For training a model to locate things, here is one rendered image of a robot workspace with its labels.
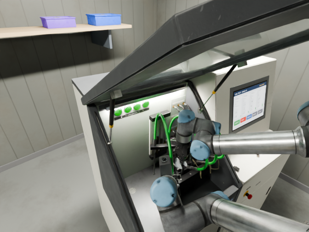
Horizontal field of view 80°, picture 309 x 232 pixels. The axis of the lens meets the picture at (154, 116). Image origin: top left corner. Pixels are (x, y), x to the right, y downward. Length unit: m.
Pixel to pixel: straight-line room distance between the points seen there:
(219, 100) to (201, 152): 0.56
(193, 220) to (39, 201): 2.16
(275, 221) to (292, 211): 2.23
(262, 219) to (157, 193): 0.25
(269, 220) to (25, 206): 2.41
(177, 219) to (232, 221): 0.14
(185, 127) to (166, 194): 0.38
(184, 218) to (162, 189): 0.10
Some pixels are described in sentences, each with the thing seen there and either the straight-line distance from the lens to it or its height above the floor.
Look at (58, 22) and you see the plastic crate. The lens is 2.17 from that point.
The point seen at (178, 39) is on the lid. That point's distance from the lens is 0.24.
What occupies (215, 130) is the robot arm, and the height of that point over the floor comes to 1.44.
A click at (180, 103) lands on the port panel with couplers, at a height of 1.31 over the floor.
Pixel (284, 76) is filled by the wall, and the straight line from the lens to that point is 2.45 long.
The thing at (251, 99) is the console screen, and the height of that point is 1.32.
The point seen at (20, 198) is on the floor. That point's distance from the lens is 2.71.
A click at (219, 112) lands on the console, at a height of 1.31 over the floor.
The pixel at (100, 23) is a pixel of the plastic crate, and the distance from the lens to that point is 2.32.
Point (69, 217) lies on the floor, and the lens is 2.32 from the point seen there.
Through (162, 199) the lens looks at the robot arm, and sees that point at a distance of 0.55.
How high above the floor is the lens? 1.90
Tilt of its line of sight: 32 degrees down
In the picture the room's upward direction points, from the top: 1 degrees clockwise
